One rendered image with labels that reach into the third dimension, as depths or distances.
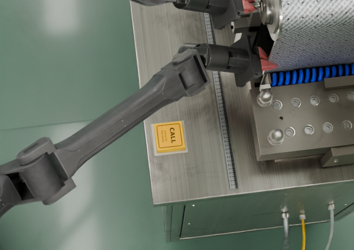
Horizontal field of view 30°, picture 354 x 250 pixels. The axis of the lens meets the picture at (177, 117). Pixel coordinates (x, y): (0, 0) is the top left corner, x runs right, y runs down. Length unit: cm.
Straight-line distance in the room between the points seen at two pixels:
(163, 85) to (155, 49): 39
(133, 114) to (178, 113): 37
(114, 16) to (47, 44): 30
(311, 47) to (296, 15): 15
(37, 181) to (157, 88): 31
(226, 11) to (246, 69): 19
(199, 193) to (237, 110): 23
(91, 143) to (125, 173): 128
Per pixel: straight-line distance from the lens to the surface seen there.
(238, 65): 145
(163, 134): 162
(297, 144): 153
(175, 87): 136
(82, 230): 252
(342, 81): 158
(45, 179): 123
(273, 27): 137
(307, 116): 155
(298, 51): 148
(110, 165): 256
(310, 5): 135
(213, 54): 141
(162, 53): 171
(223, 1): 131
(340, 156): 157
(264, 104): 153
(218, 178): 162
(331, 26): 139
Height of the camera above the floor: 248
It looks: 73 degrees down
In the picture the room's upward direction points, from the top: 3 degrees clockwise
